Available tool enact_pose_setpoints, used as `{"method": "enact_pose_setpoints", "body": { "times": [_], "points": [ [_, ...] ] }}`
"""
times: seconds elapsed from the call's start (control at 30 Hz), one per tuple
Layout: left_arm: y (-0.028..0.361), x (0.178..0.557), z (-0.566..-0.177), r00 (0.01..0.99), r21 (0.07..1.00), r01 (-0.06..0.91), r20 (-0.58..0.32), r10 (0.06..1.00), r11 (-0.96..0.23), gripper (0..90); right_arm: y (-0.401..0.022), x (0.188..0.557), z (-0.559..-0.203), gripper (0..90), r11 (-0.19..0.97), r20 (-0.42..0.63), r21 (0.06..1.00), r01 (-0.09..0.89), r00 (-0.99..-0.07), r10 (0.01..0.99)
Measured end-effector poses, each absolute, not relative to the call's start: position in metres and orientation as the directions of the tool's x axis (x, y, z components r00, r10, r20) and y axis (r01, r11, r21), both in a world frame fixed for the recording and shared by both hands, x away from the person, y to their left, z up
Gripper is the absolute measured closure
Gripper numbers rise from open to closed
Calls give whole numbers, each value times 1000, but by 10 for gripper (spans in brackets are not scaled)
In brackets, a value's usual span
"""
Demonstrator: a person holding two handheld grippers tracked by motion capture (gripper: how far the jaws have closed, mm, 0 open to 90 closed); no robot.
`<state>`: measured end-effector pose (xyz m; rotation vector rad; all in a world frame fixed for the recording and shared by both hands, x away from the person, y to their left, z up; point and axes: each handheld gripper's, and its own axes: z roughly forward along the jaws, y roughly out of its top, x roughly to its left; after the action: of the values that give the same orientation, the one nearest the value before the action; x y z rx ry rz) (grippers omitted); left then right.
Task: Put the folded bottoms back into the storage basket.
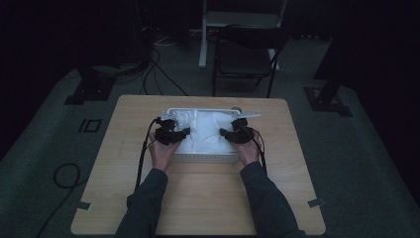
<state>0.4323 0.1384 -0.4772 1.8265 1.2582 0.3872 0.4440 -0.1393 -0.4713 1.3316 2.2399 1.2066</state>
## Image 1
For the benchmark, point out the grey tape piece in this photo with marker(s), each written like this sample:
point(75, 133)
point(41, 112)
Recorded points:
point(316, 202)
point(84, 206)

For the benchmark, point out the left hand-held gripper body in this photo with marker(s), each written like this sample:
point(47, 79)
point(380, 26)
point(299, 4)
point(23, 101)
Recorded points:
point(164, 135)

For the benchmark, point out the white perforated plastic basket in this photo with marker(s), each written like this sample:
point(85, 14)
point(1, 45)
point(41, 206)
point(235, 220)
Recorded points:
point(206, 158)

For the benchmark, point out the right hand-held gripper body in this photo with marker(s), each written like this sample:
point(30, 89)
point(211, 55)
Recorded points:
point(243, 134)

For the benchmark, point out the person's left hand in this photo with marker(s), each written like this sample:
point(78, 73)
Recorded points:
point(163, 155)

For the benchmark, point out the black stand with base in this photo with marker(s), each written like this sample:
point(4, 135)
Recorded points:
point(89, 91)
point(328, 100)

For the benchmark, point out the person's right hand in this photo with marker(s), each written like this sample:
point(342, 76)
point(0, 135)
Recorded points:
point(247, 152)

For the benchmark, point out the white cloth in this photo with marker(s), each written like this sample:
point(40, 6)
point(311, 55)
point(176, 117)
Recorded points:
point(206, 134)

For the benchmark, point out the black folding chair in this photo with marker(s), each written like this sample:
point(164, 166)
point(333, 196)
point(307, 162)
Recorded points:
point(246, 62)

